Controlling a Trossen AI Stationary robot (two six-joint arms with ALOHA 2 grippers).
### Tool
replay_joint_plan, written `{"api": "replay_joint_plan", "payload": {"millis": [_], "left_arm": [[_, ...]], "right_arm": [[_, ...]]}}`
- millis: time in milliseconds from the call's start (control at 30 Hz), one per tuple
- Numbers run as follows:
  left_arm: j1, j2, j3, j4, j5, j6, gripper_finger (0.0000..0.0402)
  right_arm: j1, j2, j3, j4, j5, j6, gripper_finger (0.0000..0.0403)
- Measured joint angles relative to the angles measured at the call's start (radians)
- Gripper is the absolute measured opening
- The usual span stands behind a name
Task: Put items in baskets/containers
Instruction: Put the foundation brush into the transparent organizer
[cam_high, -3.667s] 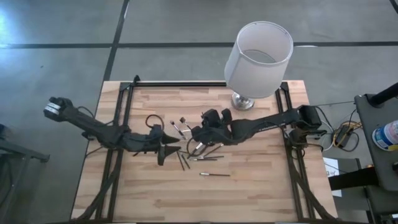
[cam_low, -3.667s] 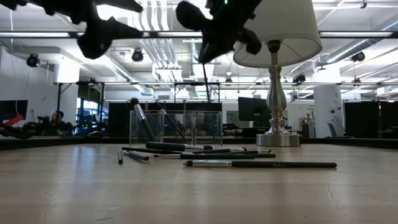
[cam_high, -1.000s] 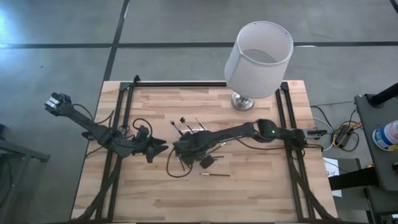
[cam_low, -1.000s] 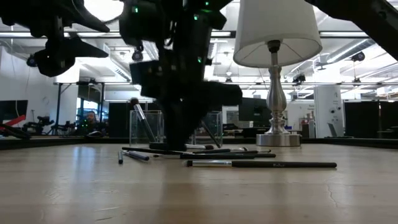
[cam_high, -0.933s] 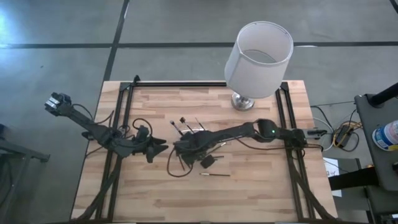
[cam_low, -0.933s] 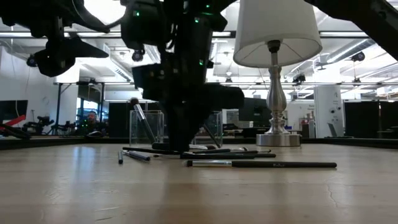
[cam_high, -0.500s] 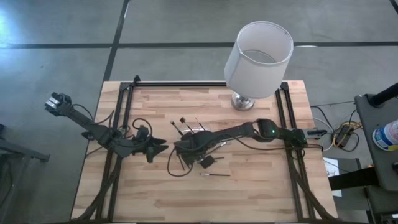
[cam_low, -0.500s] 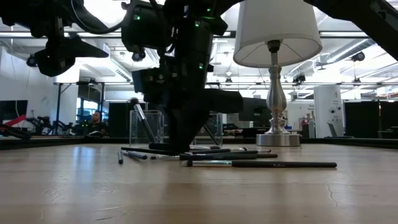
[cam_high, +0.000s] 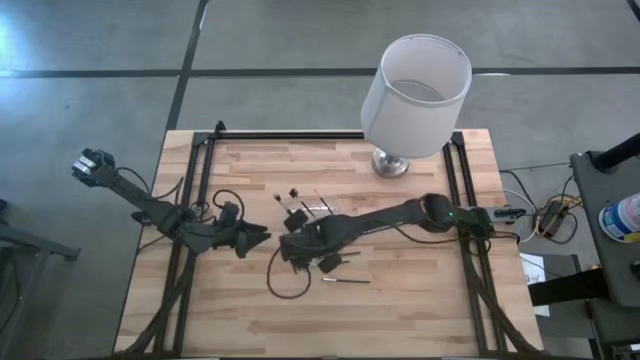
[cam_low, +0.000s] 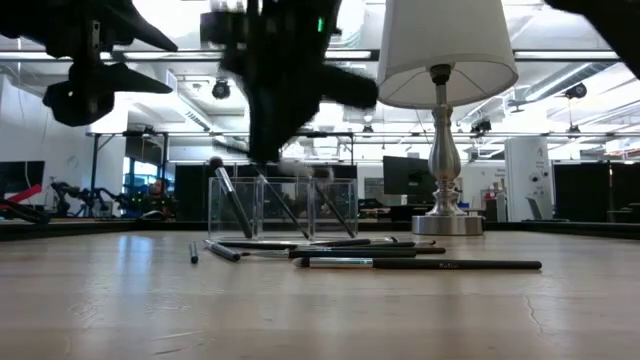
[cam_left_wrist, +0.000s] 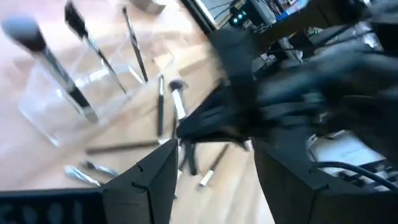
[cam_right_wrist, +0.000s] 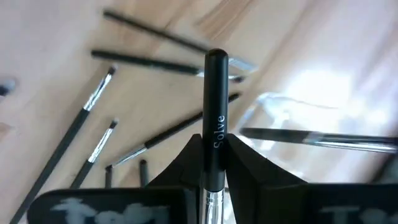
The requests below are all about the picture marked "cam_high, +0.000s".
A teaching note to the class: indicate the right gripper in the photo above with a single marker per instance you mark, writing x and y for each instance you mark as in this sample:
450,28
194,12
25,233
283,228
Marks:
320,240

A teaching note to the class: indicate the grey side cart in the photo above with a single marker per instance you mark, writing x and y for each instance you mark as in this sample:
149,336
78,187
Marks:
595,200

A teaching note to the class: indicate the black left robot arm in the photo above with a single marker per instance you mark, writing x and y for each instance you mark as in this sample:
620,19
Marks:
150,210

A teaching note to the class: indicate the blue white wipes canister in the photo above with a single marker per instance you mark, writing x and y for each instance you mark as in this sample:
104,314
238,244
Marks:
622,220

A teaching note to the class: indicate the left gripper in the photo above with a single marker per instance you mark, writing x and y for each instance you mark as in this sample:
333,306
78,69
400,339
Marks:
225,237

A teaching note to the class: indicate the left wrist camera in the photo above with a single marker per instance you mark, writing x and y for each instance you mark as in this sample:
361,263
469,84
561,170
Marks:
229,214

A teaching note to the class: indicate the black power adapter box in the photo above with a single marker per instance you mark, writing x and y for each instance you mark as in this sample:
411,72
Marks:
552,215

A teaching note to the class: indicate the table lamp white shade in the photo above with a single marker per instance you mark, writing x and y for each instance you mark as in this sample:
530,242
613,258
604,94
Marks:
415,115

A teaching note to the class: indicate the white paper sheet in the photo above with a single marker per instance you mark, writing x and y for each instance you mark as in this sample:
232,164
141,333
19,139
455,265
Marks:
532,267

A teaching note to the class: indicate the grey bench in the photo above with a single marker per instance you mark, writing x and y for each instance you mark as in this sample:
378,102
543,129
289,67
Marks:
50,248

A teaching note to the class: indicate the thin black makeup brush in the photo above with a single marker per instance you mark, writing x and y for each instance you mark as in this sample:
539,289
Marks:
322,198

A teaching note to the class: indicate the black aluminium table frame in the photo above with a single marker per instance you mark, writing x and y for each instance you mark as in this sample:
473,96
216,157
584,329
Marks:
280,135

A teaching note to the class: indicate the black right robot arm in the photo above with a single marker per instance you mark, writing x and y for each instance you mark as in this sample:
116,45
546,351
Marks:
380,220

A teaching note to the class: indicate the black cart beam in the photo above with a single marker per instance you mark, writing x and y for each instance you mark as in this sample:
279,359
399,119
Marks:
565,287

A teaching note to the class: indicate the black pole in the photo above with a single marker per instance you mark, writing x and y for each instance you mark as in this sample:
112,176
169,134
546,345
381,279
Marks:
617,152

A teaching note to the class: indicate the grey stand base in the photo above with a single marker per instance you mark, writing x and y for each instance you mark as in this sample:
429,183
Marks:
615,325

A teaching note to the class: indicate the black makeup brush silver ferrule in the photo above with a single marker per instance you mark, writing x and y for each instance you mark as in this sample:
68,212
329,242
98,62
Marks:
350,281
282,204

